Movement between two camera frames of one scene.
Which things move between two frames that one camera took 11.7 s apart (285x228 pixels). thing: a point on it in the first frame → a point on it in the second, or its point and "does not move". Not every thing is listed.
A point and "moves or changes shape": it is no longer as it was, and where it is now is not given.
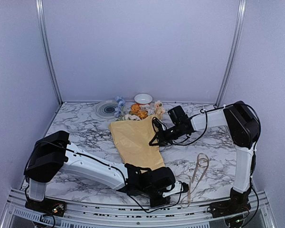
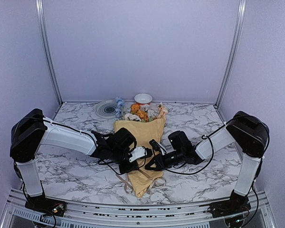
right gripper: (162, 141) → (159, 166)
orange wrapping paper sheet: (132, 139) does not move
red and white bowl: (143, 99) does not move
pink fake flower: (131, 117) does not move
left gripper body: (150, 191) → (117, 156)
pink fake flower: (159, 108) moves or changes shape
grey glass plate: (106, 109) does not move
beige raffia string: (189, 191) moves or changes shape
